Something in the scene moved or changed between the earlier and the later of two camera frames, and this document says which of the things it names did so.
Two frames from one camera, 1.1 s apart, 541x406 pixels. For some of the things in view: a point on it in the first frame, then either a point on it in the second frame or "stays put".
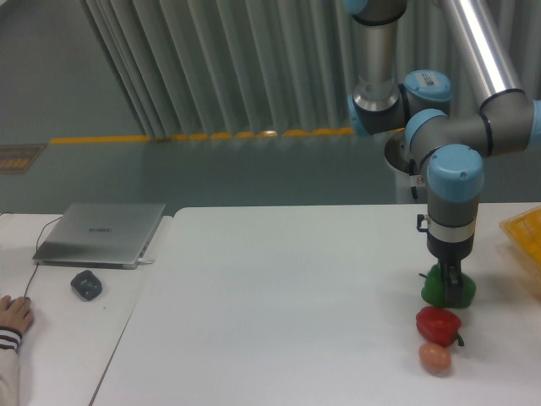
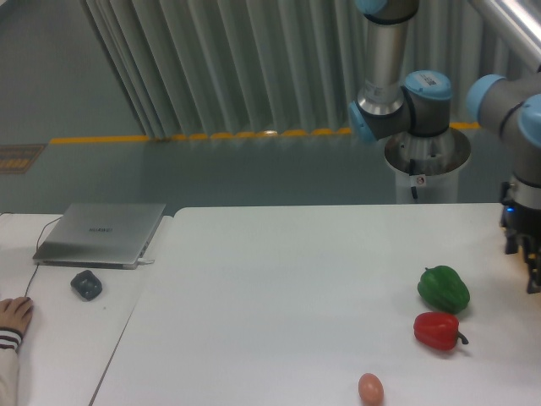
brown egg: [434, 359] -> [370, 390]
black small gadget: [87, 284] stays put
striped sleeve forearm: [10, 372] stays put
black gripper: [450, 244] -> [527, 222]
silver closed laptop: [99, 235] stays put
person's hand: [19, 315] stays put
